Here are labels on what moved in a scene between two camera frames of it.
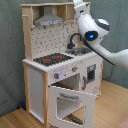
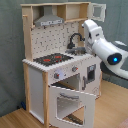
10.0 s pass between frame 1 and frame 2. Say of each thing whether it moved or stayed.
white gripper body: moved
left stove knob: stayed
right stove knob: stayed
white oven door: stayed
